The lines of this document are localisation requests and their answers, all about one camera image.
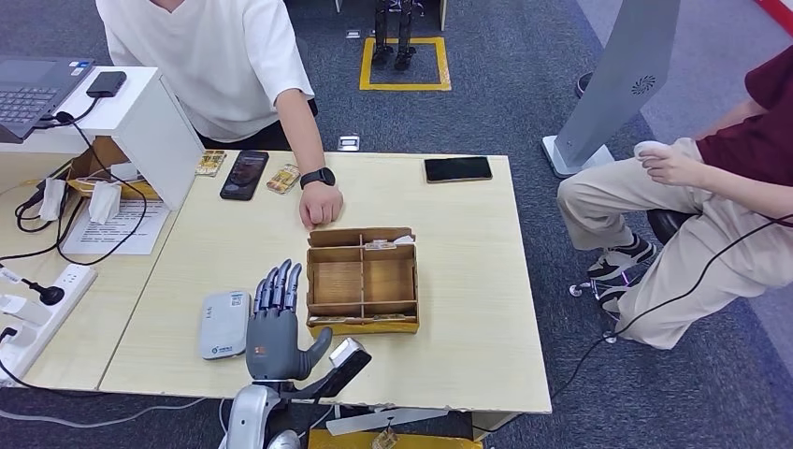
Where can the person's left hand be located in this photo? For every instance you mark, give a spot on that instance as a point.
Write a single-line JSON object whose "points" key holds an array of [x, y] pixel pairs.
{"points": [[321, 207]]}

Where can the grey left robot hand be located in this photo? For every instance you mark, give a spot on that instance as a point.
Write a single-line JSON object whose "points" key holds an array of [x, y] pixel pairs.
{"points": [[272, 347]]}

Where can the person's hand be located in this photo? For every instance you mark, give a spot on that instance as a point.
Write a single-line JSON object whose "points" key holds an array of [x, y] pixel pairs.
{"points": [[672, 167]]}

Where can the white handheld controller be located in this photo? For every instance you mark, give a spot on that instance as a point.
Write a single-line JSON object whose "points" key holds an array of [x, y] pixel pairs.
{"points": [[647, 149]]}

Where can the cardboard organizer box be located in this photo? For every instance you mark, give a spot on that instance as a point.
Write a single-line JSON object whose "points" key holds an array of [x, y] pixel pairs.
{"points": [[362, 282]]}

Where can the person's forearm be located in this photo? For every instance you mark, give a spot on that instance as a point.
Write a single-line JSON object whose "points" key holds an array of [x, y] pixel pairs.
{"points": [[749, 192]]}

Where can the person's left forearm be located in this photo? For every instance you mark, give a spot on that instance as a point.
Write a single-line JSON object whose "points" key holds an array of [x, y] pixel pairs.
{"points": [[303, 133]]}

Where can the person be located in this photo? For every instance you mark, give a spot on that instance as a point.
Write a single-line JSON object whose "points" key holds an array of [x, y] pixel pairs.
{"points": [[681, 211], [210, 62]]}

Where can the grey white card reader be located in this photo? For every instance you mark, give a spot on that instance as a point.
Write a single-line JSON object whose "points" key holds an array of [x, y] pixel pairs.
{"points": [[225, 325]]}

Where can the room key card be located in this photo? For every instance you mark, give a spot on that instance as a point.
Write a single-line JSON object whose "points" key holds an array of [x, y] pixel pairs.
{"points": [[322, 320], [380, 245], [389, 318]]}

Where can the black wristwatch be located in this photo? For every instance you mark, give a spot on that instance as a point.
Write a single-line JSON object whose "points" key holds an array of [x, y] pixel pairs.
{"points": [[318, 178]]}

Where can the black wheeled office stool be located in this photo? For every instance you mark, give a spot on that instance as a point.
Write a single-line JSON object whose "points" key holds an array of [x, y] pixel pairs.
{"points": [[666, 223]]}

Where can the silver floor socket plate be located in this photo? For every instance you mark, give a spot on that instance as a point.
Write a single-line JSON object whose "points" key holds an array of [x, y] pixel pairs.
{"points": [[349, 144]]}

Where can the black smartphone with lit screen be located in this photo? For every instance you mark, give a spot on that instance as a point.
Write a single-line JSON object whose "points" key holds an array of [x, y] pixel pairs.
{"points": [[245, 176]]}

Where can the white paper slip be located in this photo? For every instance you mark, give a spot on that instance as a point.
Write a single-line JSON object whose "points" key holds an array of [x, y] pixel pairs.
{"points": [[404, 240]]}

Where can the black white sneaker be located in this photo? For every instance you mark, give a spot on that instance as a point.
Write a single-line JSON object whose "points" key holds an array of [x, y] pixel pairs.
{"points": [[619, 257]]}

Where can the grey kiosk stand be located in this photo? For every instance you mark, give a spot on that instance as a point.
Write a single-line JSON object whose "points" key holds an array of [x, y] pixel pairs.
{"points": [[619, 74]]}

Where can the black round object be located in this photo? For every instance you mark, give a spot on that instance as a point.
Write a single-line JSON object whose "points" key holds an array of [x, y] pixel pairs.
{"points": [[582, 85]]}

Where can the white flat strip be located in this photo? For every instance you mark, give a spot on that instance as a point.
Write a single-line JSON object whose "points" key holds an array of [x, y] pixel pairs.
{"points": [[384, 420]]}

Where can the black smartphone with dark screen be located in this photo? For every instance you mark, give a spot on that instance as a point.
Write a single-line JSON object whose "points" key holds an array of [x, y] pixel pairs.
{"points": [[458, 169]]}

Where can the paper tag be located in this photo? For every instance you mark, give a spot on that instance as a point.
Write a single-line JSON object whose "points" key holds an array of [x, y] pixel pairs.
{"points": [[384, 440]]}

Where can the small black humanoid robot legs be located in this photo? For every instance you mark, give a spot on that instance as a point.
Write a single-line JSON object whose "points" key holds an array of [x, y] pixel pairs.
{"points": [[404, 59]]}

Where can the small silver floor plate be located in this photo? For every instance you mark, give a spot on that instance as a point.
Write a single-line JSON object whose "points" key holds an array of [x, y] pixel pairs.
{"points": [[353, 34]]}

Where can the white riser shelf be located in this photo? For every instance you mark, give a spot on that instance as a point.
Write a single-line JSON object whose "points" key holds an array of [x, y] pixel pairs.
{"points": [[155, 142]]}

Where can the printed paper sheet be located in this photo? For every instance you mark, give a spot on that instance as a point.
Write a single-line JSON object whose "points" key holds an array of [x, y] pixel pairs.
{"points": [[118, 235]]}

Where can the white power strip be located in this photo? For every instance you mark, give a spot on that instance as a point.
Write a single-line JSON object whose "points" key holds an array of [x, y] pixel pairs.
{"points": [[74, 279]]}

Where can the white folded tissue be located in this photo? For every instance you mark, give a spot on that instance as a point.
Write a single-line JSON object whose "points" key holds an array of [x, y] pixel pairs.
{"points": [[104, 201], [52, 198]]}

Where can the brown yellow cardboard box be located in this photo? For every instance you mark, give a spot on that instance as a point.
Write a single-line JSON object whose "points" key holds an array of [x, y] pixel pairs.
{"points": [[98, 158]]}

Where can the black power bank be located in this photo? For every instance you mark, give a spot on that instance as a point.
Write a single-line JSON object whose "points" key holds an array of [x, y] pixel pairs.
{"points": [[106, 84]]}

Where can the white power adapter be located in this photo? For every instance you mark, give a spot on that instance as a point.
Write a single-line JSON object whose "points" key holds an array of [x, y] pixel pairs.
{"points": [[25, 310]]}

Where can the grey laptop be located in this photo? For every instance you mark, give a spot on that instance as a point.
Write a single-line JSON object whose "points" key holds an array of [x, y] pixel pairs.
{"points": [[31, 93]]}

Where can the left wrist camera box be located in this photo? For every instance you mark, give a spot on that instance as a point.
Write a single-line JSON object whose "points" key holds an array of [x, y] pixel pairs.
{"points": [[350, 362]]}

